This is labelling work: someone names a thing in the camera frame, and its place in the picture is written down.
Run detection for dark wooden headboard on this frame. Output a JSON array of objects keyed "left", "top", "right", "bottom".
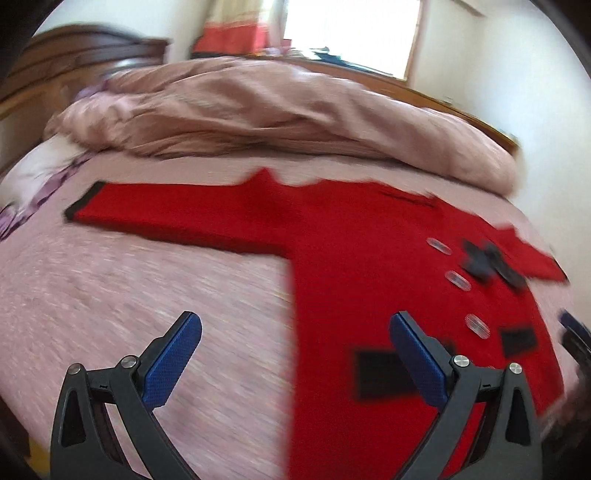
[{"left": 1, "top": 24, "right": 170, "bottom": 123}]

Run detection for clothes pile on windowsill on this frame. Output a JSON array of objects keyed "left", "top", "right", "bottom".
[{"left": 311, "top": 47, "right": 346, "bottom": 65}]

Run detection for pink quilted duvet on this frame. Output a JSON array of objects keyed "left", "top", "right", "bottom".
[{"left": 45, "top": 57, "right": 517, "bottom": 196}]

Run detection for bright window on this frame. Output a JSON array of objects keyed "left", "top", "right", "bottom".
[{"left": 284, "top": 0, "right": 423, "bottom": 80}]

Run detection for cream and red curtain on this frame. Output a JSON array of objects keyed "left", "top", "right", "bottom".
[{"left": 190, "top": 0, "right": 277, "bottom": 58}]

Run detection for white floral pillow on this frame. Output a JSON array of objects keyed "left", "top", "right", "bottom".
[{"left": 1, "top": 135, "right": 92, "bottom": 240}]

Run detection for red knit cardigan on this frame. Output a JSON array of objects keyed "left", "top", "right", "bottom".
[{"left": 65, "top": 169, "right": 565, "bottom": 479}]

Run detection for wooden bed side rail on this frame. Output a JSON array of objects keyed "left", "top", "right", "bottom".
[{"left": 279, "top": 57, "right": 519, "bottom": 156}]

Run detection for pink floral bed sheet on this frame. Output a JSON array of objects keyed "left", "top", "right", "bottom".
[{"left": 1, "top": 151, "right": 580, "bottom": 479}]

